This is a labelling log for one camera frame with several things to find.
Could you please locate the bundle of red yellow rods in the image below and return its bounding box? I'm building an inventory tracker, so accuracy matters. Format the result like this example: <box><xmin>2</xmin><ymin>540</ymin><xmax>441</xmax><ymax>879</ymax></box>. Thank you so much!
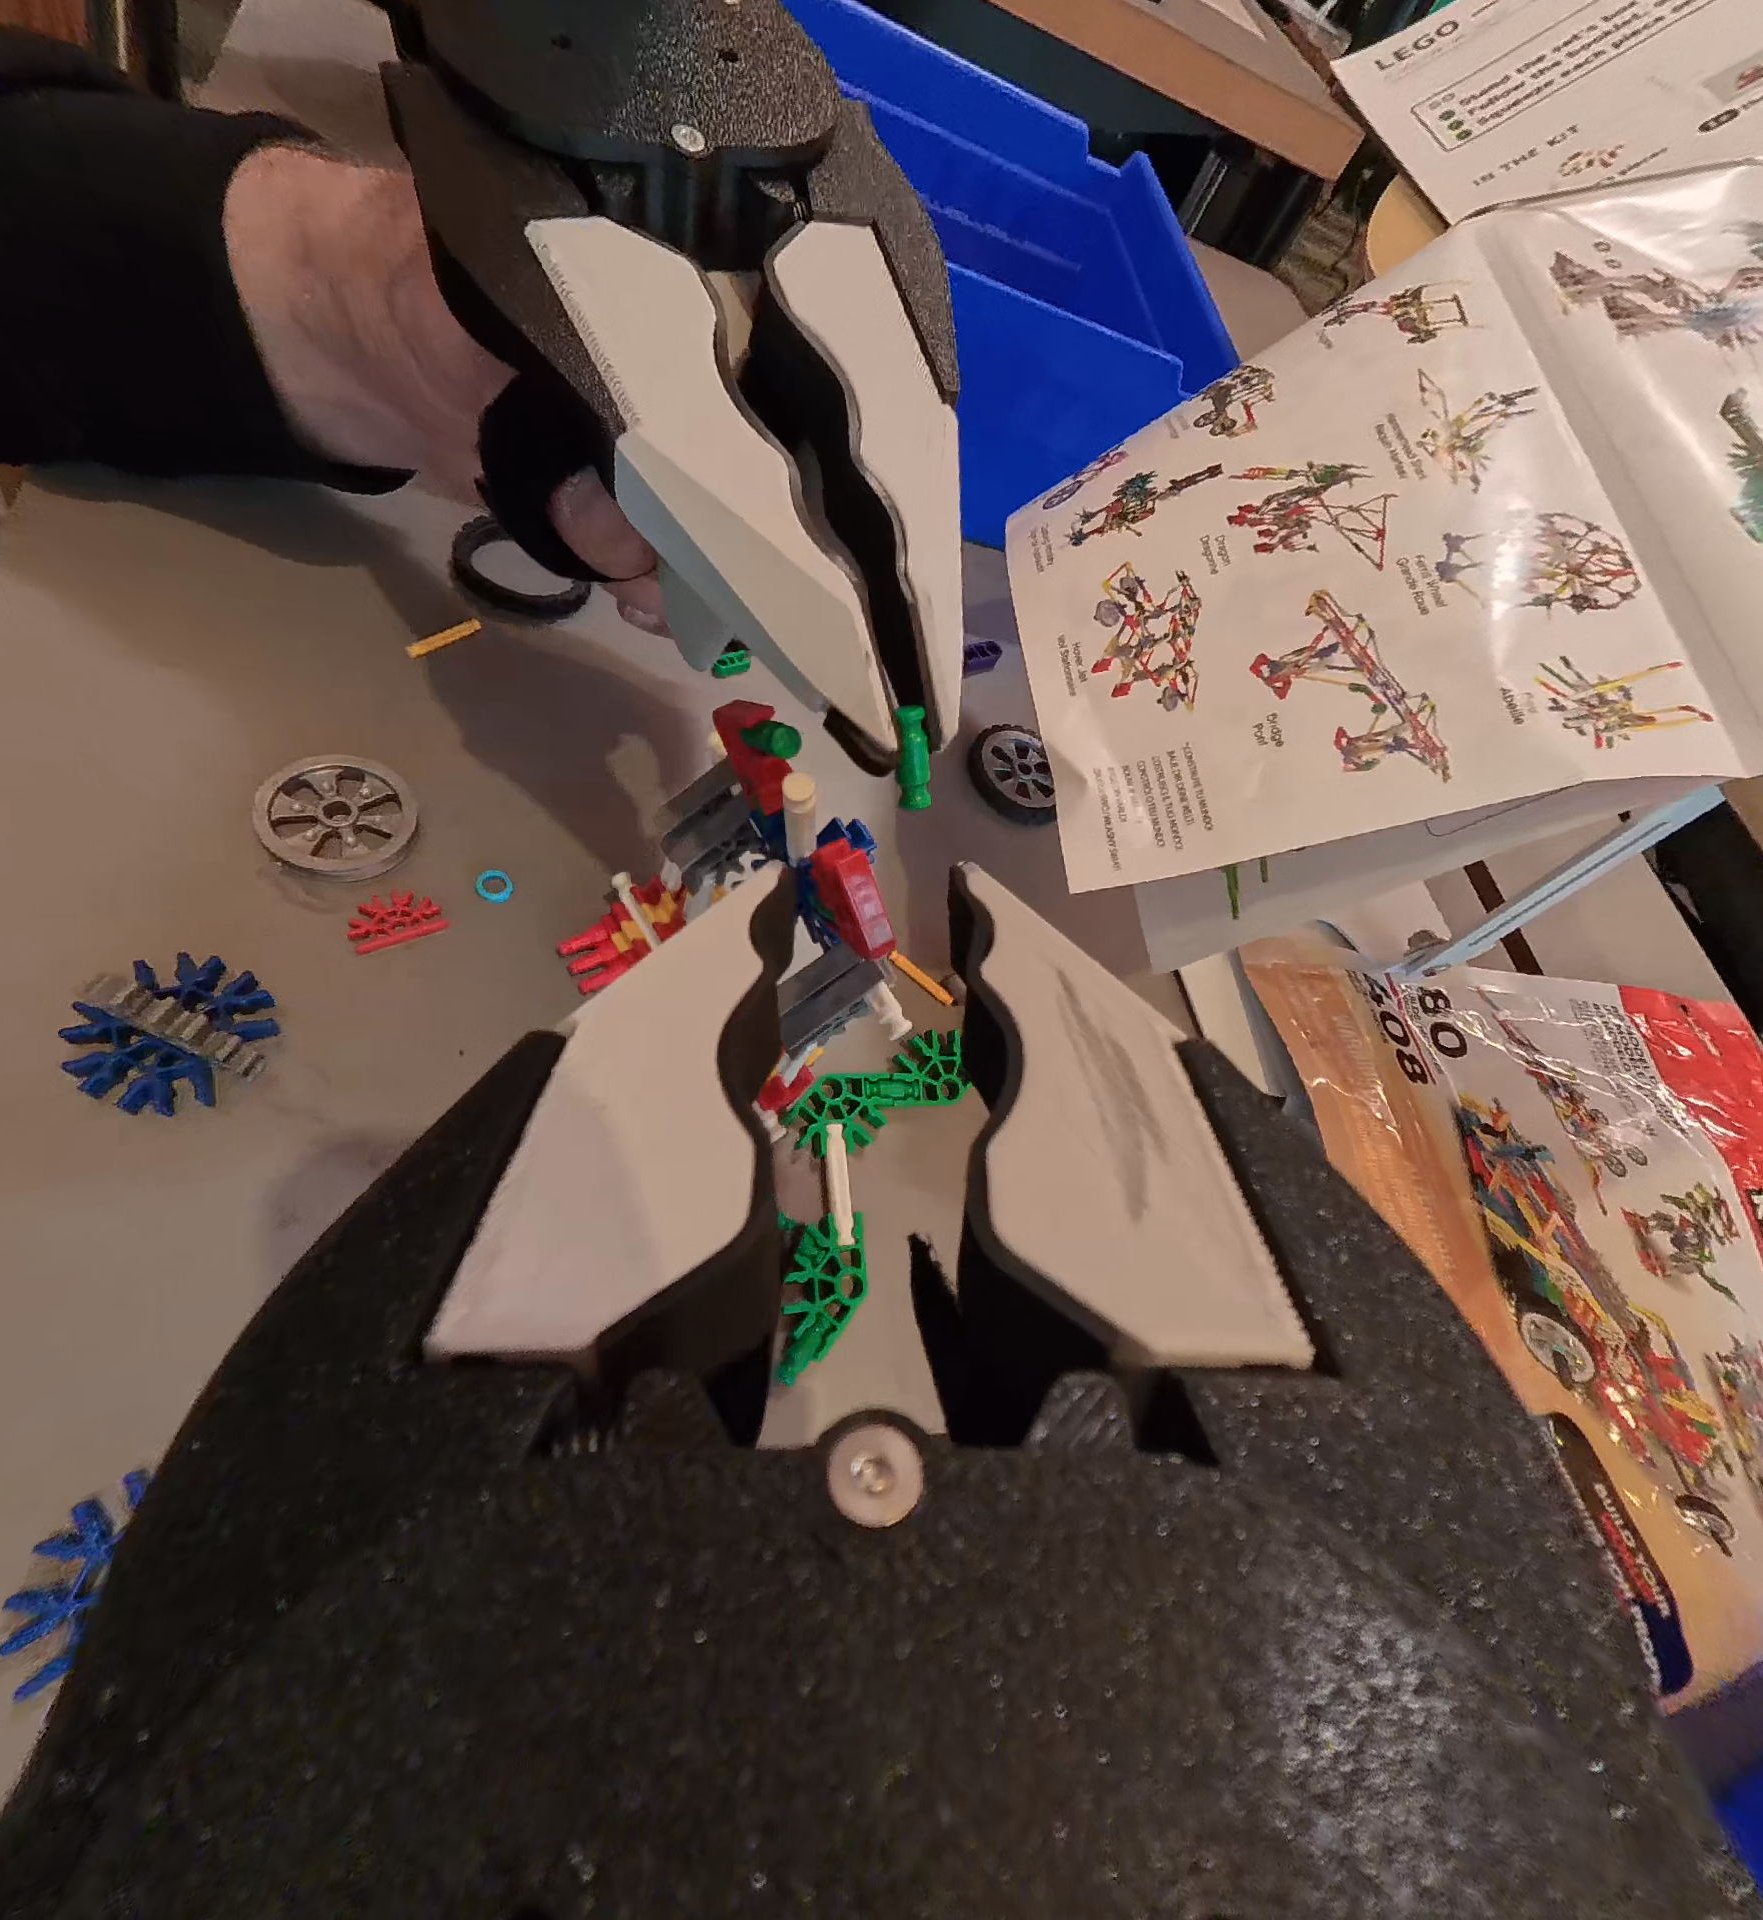
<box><xmin>555</xmin><ymin>877</ymin><xmax>691</xmax><ymax>994</ymax></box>

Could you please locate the long wooden desk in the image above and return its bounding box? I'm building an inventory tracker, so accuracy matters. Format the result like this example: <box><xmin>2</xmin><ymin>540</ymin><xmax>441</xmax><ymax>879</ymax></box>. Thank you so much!
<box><xmin>992</xmin><ymin>0</ymin><xmax>1366</xmax><ymax>182</ymax></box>

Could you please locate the person's left hand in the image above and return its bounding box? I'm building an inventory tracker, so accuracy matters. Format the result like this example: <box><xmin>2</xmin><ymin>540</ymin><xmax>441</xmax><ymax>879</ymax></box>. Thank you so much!
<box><xmin>226</xmin><ymin>142</ymin><xmax>674</xmax><ymax>636</ymax></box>

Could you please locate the person's left forearm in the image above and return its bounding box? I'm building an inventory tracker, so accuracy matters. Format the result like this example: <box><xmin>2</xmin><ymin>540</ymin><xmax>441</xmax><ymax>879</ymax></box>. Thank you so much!
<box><xmin>0</xmin><ymin>30</ymin><xmax>417</xmax><ymax>496</ymax></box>

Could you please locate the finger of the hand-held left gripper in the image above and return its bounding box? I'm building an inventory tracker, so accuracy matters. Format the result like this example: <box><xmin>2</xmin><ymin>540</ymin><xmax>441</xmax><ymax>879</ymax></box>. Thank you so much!
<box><xmin>752</xmin><ymin>222</ymin><xmax>966</xmax><ymax>753</ymax></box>
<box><xmin>525</xmin><ymin>213</ymin><xmax>906</xmax><ymax>775</ymax></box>

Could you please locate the red half snowflake connector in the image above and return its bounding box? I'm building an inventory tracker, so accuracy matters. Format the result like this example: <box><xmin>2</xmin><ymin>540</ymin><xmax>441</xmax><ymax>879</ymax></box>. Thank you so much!
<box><xmin>345</xmin><ymin>891</ymin><xmax>451</xmax><ymax>955</ymax></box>

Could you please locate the grey spoked wheel hub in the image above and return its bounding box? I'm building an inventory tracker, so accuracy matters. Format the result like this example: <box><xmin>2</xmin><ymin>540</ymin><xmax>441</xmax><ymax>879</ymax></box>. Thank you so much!
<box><xmin>251</xmin><ymin>755</ymin><xmax>422</xmax><ymax>883</ymax></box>

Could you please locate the white instruction sheet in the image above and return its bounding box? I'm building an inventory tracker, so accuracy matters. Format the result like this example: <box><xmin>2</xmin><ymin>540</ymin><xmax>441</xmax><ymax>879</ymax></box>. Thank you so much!
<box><xmin>1331</xmin><ymin>0</ymin><xmax>1763</xmax><ymax>228</ymax></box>

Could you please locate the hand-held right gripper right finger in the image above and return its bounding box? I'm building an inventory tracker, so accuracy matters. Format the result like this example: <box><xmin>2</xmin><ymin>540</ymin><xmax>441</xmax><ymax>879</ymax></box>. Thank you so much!
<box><xmin>907</xmin><ymin>864</ymin><xmax>1322</xmax><ymax>1450</ymax></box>

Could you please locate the multicolour construction toy model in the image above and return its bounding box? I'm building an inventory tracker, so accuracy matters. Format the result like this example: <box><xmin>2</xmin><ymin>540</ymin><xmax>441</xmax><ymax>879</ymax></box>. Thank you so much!
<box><xmin>653</xmin><ymin>697</ymin><xmax>919</xmax><ymax>1120</ymax></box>

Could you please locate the black tyre ring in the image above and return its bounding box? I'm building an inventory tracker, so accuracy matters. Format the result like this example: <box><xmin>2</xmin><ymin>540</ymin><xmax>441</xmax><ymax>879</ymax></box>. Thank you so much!
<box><xmin>449</xmin><ymin>514</ymin><xmax>595</xmax><ymax>623</ymax></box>

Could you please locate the round wooden stool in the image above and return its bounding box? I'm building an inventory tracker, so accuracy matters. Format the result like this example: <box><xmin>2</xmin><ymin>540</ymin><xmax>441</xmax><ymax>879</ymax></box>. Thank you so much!
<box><xmin>1364</xmin><ymin>179</ymin><xmax>1439</xmax><ymax>278</ymax></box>

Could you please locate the white booklet stand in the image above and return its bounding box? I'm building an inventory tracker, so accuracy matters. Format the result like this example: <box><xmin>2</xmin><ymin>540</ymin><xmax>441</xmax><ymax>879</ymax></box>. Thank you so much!
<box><xmin>1178</xmin><ymin>781</ymin><xmax>1730</xmax><ymax>1104</ymax></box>

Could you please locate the blue plastic bin with tag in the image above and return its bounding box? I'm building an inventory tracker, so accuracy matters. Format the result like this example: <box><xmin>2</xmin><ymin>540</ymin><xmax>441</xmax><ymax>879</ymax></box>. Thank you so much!
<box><xmin>777</xmin><ymin>0</ymin><xmax>1241</xmax><ymax>549</ymax></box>

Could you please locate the open toy instruction booklet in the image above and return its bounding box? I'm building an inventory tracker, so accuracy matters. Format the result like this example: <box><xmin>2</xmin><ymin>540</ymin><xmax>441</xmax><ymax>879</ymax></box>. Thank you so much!
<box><xmin>1005</xmin><ymin>157</ymin><xmax>1763</xmax><ymax>976</ymax></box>

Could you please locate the orange toy packaging bag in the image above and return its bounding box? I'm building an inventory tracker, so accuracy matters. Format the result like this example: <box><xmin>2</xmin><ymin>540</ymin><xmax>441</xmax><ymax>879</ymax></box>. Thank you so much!
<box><xmin>1241</xmin><ymin>938</ymin><xmax>1763</xmax><ymax>1712</ymax></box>

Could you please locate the blue snowflake connector with grey piece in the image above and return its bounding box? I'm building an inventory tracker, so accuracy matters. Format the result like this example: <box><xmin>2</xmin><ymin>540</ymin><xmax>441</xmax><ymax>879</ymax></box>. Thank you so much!
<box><xmin>58</xmin><ymin>952</ymin><xmax>282</xmax><ymax>1120</ymax></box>

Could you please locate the black toy wheel grey hub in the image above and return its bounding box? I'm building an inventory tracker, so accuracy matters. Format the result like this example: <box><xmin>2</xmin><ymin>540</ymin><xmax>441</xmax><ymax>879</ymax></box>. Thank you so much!
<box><xmin>969</xmin><ymin>721</ymin><xmax>1063</xmax><ymax>826</ymax></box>

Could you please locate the green connector chain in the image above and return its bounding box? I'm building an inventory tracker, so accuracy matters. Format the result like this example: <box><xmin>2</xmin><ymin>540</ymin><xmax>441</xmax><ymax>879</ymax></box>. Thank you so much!
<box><xmin>773</xmin><ymin>1027</ymin><xmax>971</xmax><ymax>1390</ymax></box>

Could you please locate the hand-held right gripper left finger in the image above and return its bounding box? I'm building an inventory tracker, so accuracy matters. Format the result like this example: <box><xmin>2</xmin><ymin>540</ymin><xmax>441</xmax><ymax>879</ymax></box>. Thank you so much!
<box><xmin>426</xmin><ymin>860</ymin><xmax>809</xmax><ymax>1449</ymax></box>

